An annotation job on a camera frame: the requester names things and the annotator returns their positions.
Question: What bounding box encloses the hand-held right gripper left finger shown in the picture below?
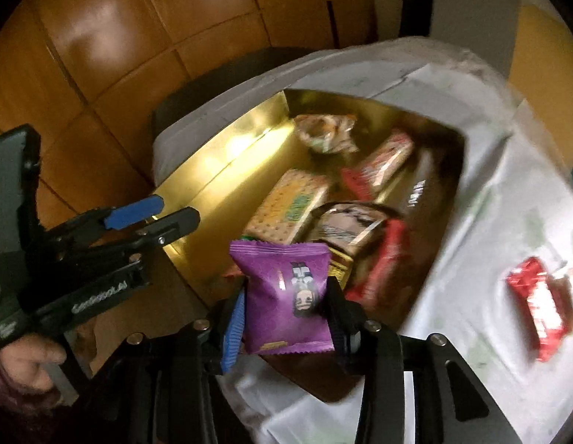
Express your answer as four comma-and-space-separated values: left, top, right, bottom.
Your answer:
83, 290, 248, 444

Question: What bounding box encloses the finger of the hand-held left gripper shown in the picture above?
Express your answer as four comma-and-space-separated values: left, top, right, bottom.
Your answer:
99, 195, 166, 231
124, 207, 201, 248

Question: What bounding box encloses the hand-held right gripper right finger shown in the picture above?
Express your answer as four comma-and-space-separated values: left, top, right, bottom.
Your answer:
325, 276, 519, 444

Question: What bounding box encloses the purple snack packet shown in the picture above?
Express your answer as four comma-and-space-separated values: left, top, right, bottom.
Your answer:
229, 239, 335, 356

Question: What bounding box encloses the long red patterned snack packet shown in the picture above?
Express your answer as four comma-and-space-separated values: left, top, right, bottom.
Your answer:
346, 218, 412, 308

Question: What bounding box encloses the brown gift box gold interior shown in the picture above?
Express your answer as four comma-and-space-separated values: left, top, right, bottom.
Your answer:
150, 88, 467, 329

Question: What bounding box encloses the clear nut packet orange top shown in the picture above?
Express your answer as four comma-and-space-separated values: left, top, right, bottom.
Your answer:
309, 201, 393, 290

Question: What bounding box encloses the green cracker packet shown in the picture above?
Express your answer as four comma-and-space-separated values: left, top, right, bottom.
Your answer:
242, 169, 333, 245

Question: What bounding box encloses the red and white snack packet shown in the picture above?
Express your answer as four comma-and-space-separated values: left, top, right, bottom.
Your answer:
340, 130, 415, 199

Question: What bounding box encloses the clear pastry packet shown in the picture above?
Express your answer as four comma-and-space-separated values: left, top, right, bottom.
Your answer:
293, 113, 361, 155

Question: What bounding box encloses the person's left hand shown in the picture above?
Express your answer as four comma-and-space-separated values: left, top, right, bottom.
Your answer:
0, 334, 68, 408

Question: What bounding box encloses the cloud print tablecloth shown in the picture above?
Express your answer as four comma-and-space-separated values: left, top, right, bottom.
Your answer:
151, 37, 573, 444

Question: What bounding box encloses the shiny red foil snack packet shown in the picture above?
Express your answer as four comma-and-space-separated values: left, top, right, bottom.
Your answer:
506, 256, 573, 364

